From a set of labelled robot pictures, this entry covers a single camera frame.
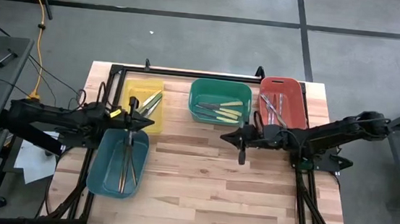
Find orange plastic bin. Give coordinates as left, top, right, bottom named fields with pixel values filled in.
left=255, top=75, right=312, bottom=132

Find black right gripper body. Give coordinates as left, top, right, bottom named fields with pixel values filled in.
left=236, top=122, right=287, bottom=170

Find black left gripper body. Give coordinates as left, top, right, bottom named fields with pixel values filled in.
left=102, top=94, right=141, bottom=147

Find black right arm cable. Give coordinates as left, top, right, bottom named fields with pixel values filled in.
left=251, top=109, right=267, bottom=134

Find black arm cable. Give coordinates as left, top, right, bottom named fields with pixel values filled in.
left=251, top=109, right=267, bottom=134
left=75, top=78, right=109, bottom=115

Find green plastic bin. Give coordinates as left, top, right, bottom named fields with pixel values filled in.
left=186, top=77, right=255, bottom=129

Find yellow extension cable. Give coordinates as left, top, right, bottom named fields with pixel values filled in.
left=4, top=0, right=50, bottom=102

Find white paper sheet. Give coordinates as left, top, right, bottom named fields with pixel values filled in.
left=12, top=128, right=61, bottom=187

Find black stand frame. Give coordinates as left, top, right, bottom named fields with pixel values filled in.
left=0, top=108, right=69, bottom=213

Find blue plastic bin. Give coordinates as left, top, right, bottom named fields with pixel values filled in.
left=85, top=125, right=152, bottom=202

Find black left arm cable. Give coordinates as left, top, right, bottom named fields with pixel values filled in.
left=75, top=78, right=109, bottom=115

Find yellow plastic bin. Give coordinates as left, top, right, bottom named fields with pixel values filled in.
left=120, top=77, right=168, bottom=136

